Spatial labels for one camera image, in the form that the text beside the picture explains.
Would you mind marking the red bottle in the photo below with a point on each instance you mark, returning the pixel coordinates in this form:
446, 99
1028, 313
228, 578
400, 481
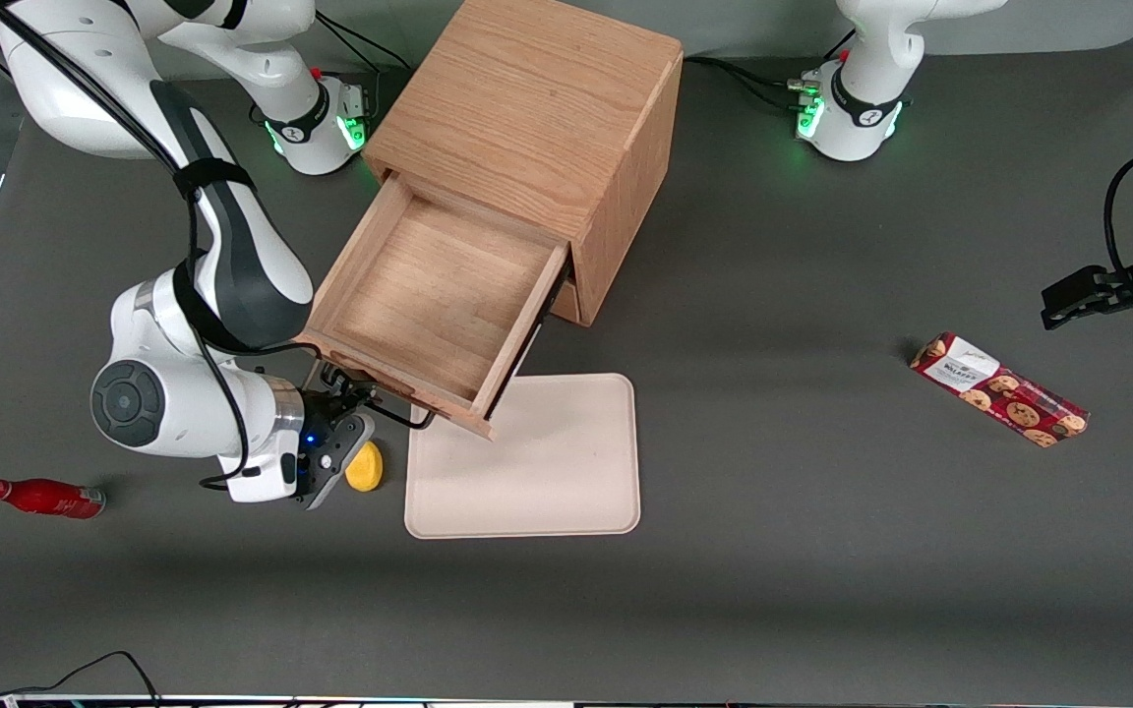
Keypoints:
45, 498

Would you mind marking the cream plastic tray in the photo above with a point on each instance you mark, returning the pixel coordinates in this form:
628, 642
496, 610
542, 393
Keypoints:
547, 462

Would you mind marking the wooden drawer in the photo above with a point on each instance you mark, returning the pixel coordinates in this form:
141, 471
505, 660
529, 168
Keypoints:
566, 305
429, 285

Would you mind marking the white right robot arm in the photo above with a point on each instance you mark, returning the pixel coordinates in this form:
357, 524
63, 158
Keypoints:
45, 69

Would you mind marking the yellow lemon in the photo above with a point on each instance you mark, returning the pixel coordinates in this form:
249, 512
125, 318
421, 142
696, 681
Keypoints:
367, 470

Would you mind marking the wooden drawer cabinet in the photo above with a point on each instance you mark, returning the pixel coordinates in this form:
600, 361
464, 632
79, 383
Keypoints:
527, 98

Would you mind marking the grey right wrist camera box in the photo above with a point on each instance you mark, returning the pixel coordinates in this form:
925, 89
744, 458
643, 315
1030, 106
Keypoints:
355, 438

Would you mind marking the red tartan cookie box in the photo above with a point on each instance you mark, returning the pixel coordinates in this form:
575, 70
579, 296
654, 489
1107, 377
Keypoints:
1004, 393

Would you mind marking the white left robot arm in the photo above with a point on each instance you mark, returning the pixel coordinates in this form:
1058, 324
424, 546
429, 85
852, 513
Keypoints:
857, 108

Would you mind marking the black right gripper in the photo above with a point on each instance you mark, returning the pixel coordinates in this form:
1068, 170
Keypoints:
319, 412

